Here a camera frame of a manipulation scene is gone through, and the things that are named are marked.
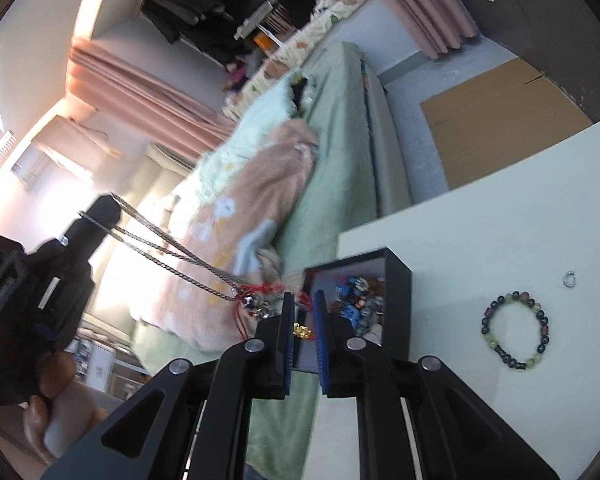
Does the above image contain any silver chain necklace red cord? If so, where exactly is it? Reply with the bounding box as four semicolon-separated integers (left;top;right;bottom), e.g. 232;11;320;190
76;192;314;346

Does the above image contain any black jewelry box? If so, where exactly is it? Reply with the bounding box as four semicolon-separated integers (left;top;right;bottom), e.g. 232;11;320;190
301;247;412;362

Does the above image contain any left hand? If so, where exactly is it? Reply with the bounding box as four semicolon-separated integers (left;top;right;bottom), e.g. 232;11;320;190
23;352;108;465

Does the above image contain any blue flower knot ornament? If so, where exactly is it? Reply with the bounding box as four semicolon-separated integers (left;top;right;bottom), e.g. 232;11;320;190
328;275;386;337

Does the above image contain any peach plush blanket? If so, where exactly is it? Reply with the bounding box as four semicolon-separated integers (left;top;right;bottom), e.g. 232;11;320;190
130;118;317;351

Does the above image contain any white side table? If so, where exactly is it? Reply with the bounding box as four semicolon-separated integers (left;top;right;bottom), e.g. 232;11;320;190
338;122;600;479

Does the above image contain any pink curtain by window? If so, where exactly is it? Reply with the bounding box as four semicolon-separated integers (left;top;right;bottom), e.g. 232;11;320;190
67;39;235;160

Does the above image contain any green bed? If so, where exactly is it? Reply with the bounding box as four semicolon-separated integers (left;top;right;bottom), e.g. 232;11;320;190
130;41;414;480

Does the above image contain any flattened cardboard sheet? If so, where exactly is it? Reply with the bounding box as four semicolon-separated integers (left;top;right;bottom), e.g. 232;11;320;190
420;58;592;190

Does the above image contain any dark green bead bracelet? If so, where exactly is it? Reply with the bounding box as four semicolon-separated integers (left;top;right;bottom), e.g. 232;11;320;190
480;289;552;373

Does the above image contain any pink curtain by wall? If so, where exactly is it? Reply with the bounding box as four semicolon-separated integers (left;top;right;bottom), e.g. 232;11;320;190
381;0;480;60

